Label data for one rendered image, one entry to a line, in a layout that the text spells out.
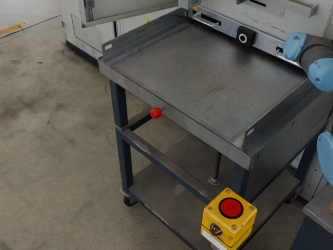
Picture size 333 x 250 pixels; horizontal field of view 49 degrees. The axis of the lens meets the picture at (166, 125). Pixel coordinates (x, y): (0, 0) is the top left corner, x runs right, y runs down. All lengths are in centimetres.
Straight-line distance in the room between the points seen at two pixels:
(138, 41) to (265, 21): 43
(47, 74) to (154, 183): 136
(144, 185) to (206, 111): 75
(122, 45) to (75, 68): 152
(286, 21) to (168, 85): 41
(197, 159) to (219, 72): 71
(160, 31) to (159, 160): 47
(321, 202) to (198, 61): 57
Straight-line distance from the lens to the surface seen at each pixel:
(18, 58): 300
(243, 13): 130
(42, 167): 209
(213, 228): 76
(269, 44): 127
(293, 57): 100
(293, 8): 115
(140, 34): 130
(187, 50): 129
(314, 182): 189
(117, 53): 126
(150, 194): 167
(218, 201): 77
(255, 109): 107
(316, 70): 92
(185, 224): 159
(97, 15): 149
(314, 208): 101
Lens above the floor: 152
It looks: 43 degrees down
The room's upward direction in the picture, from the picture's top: 1 degrees clockwise
